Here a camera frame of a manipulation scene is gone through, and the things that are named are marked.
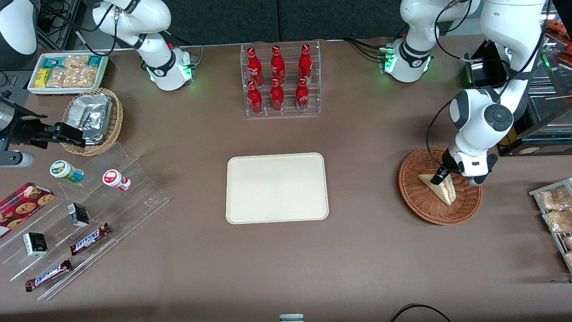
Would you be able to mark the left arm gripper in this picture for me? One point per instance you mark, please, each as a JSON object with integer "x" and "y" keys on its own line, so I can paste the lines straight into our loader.
{"x": 448, "y": 159}

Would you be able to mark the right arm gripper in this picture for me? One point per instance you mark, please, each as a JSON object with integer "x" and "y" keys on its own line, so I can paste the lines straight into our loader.
{"x": 22, "y": 130}

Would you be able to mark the triangular sandwich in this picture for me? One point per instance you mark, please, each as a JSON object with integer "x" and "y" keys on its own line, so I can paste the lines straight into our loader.
{"x": 446, "y": 192}

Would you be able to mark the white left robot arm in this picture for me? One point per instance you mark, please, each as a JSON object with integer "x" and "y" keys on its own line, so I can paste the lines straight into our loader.
{"x": 482, "y": 118}

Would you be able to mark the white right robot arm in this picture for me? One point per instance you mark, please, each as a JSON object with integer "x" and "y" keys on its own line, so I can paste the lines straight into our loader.
{"x": 158, "y": 67}

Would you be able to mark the brown wicker basket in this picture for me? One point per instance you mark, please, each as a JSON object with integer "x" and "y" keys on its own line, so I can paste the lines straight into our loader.
{"x": 418, "y": 201}

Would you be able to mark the light wicker basket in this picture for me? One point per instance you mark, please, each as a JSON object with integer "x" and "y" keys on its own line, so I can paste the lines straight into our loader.
{"x": 115, "y": 120}

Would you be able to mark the white rectangular snack tray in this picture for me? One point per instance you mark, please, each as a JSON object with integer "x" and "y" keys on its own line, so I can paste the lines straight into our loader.
{"x": 35, "y": 91}

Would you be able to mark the cream plastic tray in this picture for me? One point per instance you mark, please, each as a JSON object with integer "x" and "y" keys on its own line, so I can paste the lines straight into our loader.
{"x": 277, "y": 188}

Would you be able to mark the silver foil pack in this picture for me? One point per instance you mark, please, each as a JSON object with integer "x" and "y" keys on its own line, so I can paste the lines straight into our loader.
{"x": 89, "y": 114}
{"x": 96, "y": 141}

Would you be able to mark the green lid snack cup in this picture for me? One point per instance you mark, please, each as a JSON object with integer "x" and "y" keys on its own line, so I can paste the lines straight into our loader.
{"x": 65, "y": 171}

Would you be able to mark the clear bag of crackers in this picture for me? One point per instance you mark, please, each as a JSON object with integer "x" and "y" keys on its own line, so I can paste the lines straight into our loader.
{"x": 76, "y": 61}
{"x": 81, "y": 76}
{"x": 57, "y": 77}

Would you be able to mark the yellow snack packet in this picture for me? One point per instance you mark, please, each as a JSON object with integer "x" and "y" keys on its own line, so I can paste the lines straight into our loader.
{"x": 43, "y": 78}

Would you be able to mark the red lid snack cup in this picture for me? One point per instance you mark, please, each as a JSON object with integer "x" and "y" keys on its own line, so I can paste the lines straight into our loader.
{"x": 115, "y": 179}

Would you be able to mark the teal snack packet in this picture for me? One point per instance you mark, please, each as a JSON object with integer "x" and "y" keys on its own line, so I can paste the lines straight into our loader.
{"x": 94, "y": 61}
{"x": 52, "y": 62}

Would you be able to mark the small black white box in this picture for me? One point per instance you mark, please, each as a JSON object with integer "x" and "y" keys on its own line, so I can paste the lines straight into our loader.
{"x": 78, "y": 214}
{"x": 35, "y": 244}

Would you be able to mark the red tartan cookie box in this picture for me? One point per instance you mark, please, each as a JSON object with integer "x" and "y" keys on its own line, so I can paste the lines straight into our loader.
{"x": 22, "y": 208}

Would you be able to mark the clear acrylic stepped stand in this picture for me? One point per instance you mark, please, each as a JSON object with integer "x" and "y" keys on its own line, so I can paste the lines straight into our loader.
{"x": 134, "y": 205}

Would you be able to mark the Snickers chocolate bar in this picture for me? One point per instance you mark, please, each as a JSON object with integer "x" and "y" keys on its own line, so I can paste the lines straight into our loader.
{"x": 48, "y": 275}
{"x": 89, "y": 239}

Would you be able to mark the black food warmer case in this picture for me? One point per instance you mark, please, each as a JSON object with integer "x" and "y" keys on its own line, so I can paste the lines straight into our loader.
{"x": 485, "y": 71}

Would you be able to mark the dark equipment rack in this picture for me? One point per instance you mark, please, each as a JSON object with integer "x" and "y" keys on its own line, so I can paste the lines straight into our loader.
{"x": 53, "y": 22}

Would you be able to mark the clear bag of snacks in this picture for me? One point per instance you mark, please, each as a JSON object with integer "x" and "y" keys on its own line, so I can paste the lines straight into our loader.
{"x": 559, "y": 221}
{"x": 556, "y": 198}
{"x": 569, "y": 258}
{"x": 568, "y": 243}

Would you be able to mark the red cola bottle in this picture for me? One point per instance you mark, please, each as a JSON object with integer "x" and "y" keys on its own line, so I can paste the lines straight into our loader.
{"x": 254, "y": 67}
{"x": 254, "y": 99}
{"x": 277, "y": 66}
{"x": 277, "y": 96}
{"x": 302, "y": 95}
{"x": 305, "y": 63}

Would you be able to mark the clear acrylic bottle rack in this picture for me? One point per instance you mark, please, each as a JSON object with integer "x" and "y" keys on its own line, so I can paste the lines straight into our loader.
{"x": 288, "y": 112}

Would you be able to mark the grey object at table edge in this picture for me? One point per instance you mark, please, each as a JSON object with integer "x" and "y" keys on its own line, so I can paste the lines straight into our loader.
{"x": 291, "y": 318}

